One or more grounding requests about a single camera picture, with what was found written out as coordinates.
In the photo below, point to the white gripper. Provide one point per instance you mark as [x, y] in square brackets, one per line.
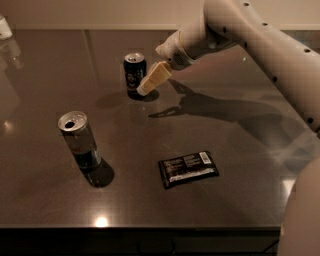
[177, 55]

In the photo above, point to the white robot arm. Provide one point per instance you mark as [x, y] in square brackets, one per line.
[292, 67]

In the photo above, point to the silver slim energy drink can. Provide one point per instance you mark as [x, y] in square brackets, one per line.
[77, 133]

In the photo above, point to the blue pepsi can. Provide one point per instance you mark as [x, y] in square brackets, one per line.
[135, 70]

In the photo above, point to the black snack bar wrapper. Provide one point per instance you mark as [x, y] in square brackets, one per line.
[187, 168]

